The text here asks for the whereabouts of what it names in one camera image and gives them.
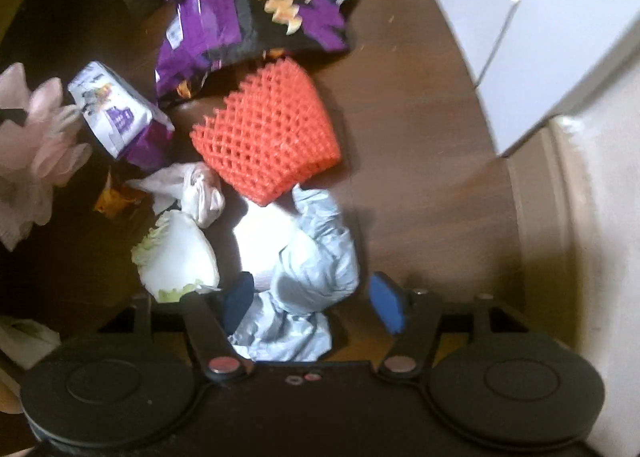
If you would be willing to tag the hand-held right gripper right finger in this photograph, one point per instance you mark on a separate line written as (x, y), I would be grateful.
(387, 302)

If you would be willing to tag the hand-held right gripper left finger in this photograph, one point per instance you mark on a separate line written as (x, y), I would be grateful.
(239, 302)

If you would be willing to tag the grey plastic bag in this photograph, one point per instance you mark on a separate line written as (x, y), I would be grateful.
(315, 267)

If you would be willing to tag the napa cabbage piece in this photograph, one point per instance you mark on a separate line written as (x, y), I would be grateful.
(180, 257)

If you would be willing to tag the crumpled white tissue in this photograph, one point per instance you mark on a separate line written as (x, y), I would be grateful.
(25, 339)
(200, 197)

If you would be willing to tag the orange candy wrapper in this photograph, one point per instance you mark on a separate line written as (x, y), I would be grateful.
(112, 197)

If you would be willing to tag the orange foam net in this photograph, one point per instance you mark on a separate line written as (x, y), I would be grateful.
(270, 137)

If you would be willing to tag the small white purple packet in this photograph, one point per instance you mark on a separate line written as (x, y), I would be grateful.
(110, 112)

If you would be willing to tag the pink plastic bag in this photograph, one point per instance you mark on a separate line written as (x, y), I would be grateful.
(35, 152)

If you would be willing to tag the purple chip bag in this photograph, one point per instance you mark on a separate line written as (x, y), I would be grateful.
(225, 12)

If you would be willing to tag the white wardrobe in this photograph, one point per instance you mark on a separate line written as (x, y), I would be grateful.
(550, 37)

